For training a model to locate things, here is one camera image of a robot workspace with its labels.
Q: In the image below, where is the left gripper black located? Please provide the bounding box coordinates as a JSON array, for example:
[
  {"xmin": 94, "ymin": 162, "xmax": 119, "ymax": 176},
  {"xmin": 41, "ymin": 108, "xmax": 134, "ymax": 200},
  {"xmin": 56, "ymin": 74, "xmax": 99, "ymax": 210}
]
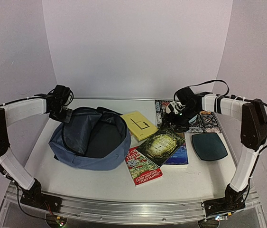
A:
[{"xmin": 50, "ymin": 105, "xmax": 74, "ymax": 124}]

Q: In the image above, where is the blue student backpack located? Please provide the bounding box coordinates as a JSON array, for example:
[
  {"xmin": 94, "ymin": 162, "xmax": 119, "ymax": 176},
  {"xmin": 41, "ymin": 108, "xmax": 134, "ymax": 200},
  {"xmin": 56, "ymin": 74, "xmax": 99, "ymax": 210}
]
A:
[{"xmin": 49, "ymin": 107, "xmax": 131, "ymax": 171}]

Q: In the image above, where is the yellow paperback book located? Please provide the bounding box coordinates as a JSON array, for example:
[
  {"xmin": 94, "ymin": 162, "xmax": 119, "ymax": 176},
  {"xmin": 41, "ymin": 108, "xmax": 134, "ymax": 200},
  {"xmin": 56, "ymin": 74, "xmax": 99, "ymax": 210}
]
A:
[{"xmin": 121, "ymin": 111, "xmax": 158, "ymax": 141}]

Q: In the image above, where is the green fantasy cover book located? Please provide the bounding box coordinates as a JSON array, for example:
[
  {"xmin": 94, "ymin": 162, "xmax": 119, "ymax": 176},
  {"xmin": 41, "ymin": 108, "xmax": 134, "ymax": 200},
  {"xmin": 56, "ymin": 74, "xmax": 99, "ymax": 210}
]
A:
[{"xmin": 137, "ymin": 129, "xmax": 185, "ymax": 167}]

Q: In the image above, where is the red treehouse comic book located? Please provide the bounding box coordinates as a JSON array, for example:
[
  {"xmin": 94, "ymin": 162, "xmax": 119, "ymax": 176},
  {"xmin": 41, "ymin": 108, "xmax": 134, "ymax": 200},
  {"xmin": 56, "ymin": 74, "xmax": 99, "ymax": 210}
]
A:
[{"xmin": 125, "ymin": 147, "xmax": 163, "ymax": 186}]

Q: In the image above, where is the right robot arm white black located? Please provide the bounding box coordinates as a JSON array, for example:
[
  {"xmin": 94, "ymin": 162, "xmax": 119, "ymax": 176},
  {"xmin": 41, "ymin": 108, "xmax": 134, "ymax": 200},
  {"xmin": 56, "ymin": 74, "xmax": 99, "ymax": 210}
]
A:
[{"xmin": 166, "ymin": 88, "xmax": 267, "ymax": 192}]

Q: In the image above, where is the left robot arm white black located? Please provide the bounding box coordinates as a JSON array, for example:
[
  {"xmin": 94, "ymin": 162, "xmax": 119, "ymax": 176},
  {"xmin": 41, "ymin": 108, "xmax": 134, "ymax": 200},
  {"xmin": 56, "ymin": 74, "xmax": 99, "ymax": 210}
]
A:
[{"xmin": 0, "ymin": 85, "xmax": 74, "ymax": 208}]

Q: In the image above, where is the patterned black placemat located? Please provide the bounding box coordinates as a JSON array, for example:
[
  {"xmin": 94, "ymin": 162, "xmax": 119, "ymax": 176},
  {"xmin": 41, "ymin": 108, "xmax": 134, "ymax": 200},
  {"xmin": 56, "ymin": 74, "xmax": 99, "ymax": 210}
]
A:
[{"xmin": 155, "ymin": 100, "xmax": 221, "ymax": 133}]

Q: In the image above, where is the dark teal square plate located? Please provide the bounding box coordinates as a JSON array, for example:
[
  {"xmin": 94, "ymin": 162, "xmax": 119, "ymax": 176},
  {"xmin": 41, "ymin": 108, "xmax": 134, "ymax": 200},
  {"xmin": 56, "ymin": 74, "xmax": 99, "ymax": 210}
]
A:
[{"xmin": 192, "ymin": 133, "xmax": 228, "ymax": 162}]

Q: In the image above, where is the blue orange back-cover book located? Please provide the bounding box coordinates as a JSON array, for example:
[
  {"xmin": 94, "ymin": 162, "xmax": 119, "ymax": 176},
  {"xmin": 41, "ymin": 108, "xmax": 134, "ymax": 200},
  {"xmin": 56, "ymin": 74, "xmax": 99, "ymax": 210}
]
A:
[{"xmin": 163, "ymin": 143, "xmax": 189, "ymax": 169}]

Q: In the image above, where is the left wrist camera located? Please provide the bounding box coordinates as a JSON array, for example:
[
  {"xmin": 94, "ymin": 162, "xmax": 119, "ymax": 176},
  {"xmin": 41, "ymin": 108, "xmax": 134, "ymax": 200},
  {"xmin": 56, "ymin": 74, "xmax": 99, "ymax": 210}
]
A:
[{"xmin": 61, "ymin": 87, "xmax": 74, "ymax": 107}]

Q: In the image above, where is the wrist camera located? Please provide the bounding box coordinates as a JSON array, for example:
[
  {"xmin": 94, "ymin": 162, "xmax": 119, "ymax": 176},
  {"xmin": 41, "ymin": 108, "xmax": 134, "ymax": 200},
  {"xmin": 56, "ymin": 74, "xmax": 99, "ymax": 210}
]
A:
[
  {"xmin": 166, "ymin": 101, "xmax": 184, "ymax": 114},
  {"xmin": 61, "ymin": 87, "xmax": 74, "ymax": 107}
]

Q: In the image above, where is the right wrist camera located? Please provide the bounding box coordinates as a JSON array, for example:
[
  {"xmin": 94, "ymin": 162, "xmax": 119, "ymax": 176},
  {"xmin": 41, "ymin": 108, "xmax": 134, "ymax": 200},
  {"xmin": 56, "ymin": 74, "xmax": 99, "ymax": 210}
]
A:
[{"xmin": 166, "ymin": 101, "xmax": 184, "ymax": 114}]

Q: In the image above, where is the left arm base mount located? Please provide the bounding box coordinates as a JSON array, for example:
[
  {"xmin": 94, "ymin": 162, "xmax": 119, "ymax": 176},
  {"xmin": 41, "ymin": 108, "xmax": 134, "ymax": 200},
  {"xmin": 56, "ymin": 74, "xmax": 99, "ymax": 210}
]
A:
[{"xmin": 20, "ymin": 190, "xmax": 62, "ymax": 213}]

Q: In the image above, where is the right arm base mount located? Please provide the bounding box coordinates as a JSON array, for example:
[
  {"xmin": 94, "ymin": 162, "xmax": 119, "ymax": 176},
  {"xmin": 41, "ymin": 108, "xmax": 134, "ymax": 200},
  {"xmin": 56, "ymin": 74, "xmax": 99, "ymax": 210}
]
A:
[{"xmin": 201, "ymin": 197, "xmax": 245, "ymax": 219}]

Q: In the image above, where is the aluminium table front rail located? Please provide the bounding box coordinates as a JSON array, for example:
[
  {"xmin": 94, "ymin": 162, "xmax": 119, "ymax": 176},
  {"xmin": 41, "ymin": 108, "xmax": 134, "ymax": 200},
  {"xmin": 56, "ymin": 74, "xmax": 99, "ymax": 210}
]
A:
[{"xmin": 2, "ymin": 185, "xmax": 262, "ymax": 225}]

